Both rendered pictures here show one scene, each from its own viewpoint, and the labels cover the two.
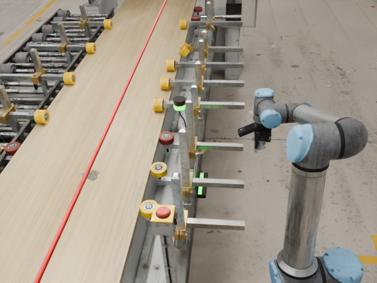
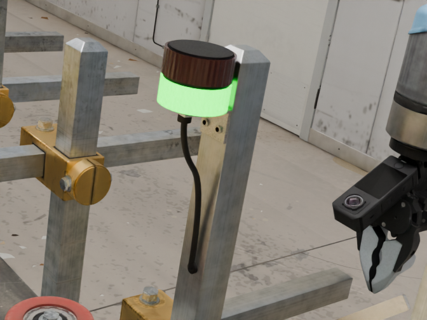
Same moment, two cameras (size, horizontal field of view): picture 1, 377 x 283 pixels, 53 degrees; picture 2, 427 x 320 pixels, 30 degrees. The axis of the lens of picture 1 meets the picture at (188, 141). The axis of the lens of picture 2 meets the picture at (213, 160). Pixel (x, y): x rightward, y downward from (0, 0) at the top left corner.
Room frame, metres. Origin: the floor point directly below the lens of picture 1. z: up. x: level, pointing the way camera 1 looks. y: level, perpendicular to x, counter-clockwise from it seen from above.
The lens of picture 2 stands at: (1.12, 0.51, 1.32)
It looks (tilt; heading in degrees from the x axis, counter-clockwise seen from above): 21 degrees down; 310
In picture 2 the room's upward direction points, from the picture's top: 10 degrees clockwise
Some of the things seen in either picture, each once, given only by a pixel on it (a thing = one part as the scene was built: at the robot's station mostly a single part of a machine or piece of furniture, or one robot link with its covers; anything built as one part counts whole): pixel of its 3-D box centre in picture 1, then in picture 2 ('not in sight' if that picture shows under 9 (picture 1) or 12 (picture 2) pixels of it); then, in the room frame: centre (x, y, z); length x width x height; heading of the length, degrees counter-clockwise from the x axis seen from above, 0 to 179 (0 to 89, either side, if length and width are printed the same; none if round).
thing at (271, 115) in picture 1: (271, 113); not in sight; (1.42, -0.39, 1.14); 0.12 x 0.12 x 0.09; 1
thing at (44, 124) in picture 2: not in sight; (45, 124); (1.87, -0.06, 0.98); 0.02 x 0.02 x 0.01
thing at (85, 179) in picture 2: (195, 106); (63, 163); (1.81, -0.05, 0.95); 0.14 x 0.06 x 0.05; 172
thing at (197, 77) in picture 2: (179, 101); (199, 63); (1.55, 0.03, 1.15); 0.06 x 0.06 x 0.02
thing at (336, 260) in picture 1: (337, 274); not in sight; (0.81, -0.55, 0.79); 0.17 x 0.15 x 0.18; 91
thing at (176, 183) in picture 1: (179, 215); not in sight; (1.05, 0.06, 0.90); 0.04 x 0.04 x 0.48; 82
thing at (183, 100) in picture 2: (179, 105); (194, 91); (1.55, 0.03, 1.13); 0.06 x 0.06 x 0.02
